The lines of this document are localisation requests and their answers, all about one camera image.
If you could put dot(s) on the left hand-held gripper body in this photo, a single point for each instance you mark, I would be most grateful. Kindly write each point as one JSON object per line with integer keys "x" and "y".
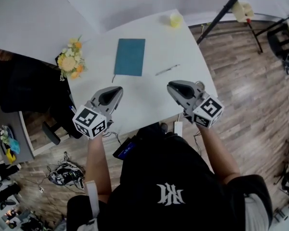
{"x": 86, "y": 119}

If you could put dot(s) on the black side chair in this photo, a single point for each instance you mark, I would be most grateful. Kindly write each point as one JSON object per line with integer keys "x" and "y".
{"x": 277, "y": 40}

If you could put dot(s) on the white desk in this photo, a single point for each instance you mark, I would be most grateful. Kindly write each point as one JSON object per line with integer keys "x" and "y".
{"x": 147, "y": 97}

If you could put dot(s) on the person's black printed shirt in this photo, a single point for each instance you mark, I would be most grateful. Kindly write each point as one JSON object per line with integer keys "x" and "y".
{"x": 163, "y": 167}

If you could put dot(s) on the small white floor plug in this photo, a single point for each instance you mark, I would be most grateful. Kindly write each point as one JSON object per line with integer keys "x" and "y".
{"x": 41, "y": 189}

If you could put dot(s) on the person's right forearm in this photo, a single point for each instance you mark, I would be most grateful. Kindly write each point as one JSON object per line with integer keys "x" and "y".
{"x": 216, "y": 153}

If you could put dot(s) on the yellow flowers in black pot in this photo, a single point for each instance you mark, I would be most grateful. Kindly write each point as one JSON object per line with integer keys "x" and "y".
{"x": 69, "y": 61}

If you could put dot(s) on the white power strip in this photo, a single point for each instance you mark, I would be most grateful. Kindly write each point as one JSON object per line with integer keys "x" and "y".
{"x": 178, "y": 127}

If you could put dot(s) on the black metal stand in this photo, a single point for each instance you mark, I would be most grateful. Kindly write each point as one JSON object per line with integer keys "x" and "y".
{"x": 222, "y": 13}

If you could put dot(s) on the light blue bag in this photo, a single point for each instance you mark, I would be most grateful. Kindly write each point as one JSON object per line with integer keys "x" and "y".
{"x": 14, "y": 145}

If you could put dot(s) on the black office chair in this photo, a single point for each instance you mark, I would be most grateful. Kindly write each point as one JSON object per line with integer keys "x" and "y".
{"x": 26, "y": 85}

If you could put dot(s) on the blue notebook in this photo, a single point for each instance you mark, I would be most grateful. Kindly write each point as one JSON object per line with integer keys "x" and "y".
{"x": 130, "y": 56}

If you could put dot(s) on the small white flower bunch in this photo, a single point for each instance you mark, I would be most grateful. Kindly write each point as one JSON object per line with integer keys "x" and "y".
{"x": 4, "y": 136}

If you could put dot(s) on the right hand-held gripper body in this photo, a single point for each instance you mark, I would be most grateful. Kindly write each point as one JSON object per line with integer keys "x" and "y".
{"x": 208, "y": 111}

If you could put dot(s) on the cream soft object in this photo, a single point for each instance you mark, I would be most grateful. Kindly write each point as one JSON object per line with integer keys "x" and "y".
{"x": 242, "y": 11}

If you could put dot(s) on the black device with blue screen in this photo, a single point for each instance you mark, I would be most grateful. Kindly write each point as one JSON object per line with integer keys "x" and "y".
{"x": 125, "y": 149}

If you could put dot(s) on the yellow pen holder cup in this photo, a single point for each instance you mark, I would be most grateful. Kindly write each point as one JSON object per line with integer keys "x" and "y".
{"x": 175, "y": 20}

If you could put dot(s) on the person's right black shoe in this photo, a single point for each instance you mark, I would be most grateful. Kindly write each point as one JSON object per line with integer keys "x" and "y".
{"x": 163, "y": 127}

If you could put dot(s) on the yellow toy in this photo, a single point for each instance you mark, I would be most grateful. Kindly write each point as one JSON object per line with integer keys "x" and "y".
{"x": 10, "y": 156}

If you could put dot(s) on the grey table top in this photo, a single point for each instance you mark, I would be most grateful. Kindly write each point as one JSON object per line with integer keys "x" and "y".
{"x": 24, "y": 138}

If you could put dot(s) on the person's left forearm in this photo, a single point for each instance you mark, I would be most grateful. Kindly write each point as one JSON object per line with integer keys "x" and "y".
{"x": 97, "y": 165}

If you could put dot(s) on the blue capped pens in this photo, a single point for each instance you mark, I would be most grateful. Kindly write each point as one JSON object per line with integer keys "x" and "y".
{"x": 72, "y": 108}

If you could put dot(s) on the silver pen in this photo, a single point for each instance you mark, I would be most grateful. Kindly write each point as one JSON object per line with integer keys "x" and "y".
{"x": 167, "y": 69}

